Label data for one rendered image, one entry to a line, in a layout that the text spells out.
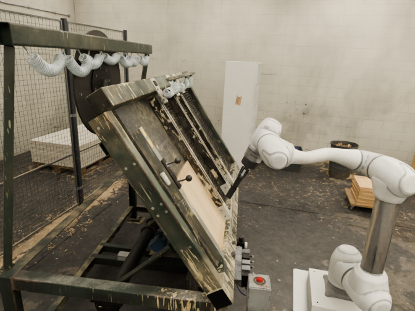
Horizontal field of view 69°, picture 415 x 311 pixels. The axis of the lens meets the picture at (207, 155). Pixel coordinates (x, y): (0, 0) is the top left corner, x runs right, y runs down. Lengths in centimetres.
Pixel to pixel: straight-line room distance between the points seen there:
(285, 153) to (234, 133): 464
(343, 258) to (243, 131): 423
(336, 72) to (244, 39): 204
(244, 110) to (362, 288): 442
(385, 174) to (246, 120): 442
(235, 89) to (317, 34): 222
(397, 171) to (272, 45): 577
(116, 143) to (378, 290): 141
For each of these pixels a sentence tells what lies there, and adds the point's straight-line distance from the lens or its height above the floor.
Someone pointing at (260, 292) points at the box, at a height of 90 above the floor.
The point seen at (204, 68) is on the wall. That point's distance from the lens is 726.
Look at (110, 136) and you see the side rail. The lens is 153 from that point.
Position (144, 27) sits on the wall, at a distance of 781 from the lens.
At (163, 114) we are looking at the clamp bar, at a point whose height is 169.
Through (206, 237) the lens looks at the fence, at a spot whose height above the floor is 105.
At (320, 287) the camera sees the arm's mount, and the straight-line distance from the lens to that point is 202.
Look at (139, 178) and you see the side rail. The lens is 155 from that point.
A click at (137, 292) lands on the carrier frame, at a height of 79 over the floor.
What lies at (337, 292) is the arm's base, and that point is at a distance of 197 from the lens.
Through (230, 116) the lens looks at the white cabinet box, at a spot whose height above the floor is 105.
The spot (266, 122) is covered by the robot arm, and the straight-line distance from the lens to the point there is 137.
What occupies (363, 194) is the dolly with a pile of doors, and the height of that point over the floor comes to 30.
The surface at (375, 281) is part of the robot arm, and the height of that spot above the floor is 113.
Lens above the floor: 208
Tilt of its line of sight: 18 degrees down
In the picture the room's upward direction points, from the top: 3 degrees clockwise
